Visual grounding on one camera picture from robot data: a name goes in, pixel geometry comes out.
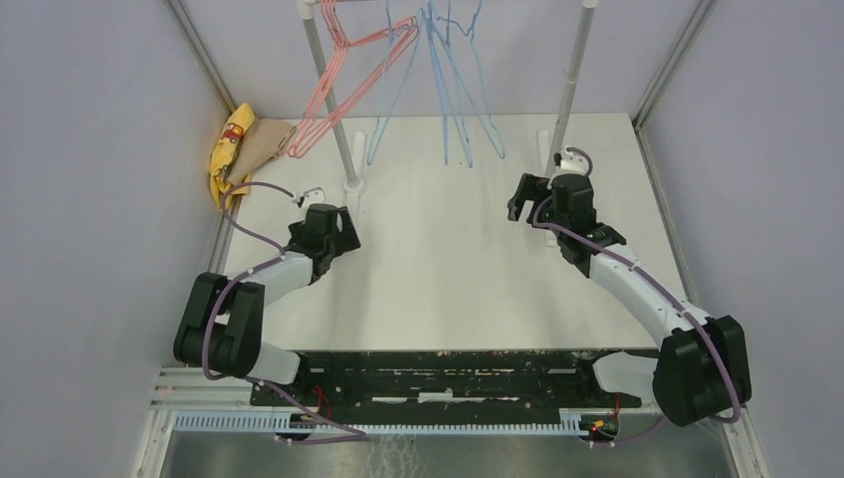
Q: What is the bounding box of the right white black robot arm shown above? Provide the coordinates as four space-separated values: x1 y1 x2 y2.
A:
507 173 752 426

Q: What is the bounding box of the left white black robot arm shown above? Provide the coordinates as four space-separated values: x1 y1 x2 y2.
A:
173 203 360 405

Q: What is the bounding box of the right grey rack pole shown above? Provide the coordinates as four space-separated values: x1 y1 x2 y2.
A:
544 0 600 177

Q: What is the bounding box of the grey rack pole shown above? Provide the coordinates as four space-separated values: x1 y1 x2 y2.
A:
298 0 369 226
544 0 600 177

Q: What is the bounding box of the left grey rack pole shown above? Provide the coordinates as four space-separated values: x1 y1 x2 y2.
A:
298 0 369 226

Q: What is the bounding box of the beige cloth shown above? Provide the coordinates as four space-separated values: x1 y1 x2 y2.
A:
225 119 295 184

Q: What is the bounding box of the yellow printed cloth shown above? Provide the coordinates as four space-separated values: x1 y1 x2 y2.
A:
208 104 256 211

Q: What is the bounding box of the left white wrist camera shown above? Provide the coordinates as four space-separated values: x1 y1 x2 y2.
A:
293 187 326 209

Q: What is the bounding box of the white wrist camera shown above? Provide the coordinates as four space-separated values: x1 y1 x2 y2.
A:
552 153 592 176
293 187 326 209

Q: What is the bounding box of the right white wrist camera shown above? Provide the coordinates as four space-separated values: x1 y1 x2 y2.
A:
552 153 592 176

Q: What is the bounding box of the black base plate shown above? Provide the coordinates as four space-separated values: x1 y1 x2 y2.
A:
284 350 642 426

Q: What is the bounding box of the white slotted cable duct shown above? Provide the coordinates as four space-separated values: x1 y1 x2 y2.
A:
172 410 591 438

